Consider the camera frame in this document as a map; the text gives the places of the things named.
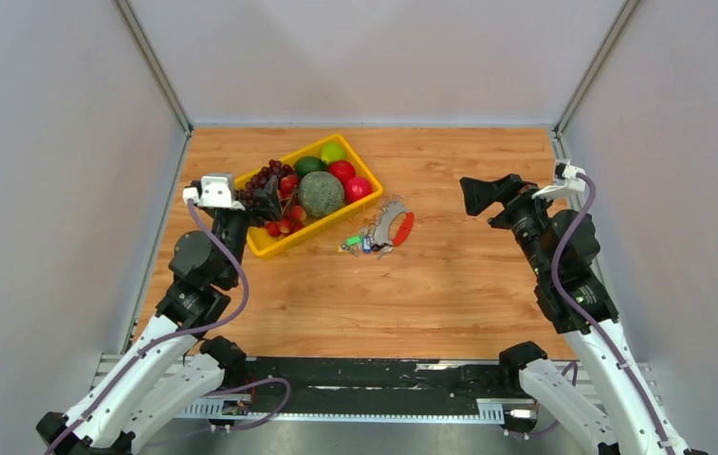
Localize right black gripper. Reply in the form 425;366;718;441
458;173;560;280

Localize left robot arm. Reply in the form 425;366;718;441
36;173;282;454

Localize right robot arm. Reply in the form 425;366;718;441
460;171;697;454

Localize keys with coloured tags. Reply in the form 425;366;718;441
338;227;394;259

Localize dark purple grape bunch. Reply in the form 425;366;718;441
235;159;295;208

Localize red cherry cluster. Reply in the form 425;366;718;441
263;173;307;238

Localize dark green avocado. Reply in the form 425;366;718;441
293;156;327;178

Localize green netted melon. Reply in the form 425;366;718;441
298;172;344;218

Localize light green lime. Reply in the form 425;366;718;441
320;142;346;166

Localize red apple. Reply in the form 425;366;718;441
327;160;357;185

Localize pink red ball fruit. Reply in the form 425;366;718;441
343;176;374;204

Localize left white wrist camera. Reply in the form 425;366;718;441
182;173;245;210

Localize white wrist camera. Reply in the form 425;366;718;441
532;159;587;202
182;173;245;210

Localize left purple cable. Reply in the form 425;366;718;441
44;199;251;455

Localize purple cable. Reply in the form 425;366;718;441
549;173;677;455
44;199;251;455

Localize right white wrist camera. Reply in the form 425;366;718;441
532;159;587;202

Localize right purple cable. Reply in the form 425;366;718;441
549;173;677;455

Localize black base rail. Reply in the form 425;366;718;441
91;353;655;434

